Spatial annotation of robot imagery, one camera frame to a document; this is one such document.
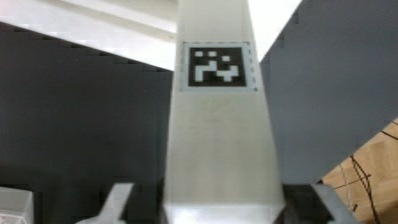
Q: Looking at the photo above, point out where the white desk leg with tag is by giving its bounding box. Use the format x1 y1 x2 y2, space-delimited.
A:
164 0 284 224

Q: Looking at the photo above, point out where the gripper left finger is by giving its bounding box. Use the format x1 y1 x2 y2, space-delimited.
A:
73 181 165 224

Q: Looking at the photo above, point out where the white front fence bar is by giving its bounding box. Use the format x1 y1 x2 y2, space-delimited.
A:
0 187 34 224

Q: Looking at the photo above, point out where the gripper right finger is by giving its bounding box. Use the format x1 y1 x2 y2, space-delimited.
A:
283 183 363 224

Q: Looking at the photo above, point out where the white desk top panel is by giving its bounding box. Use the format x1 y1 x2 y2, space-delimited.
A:
0 0 304 69

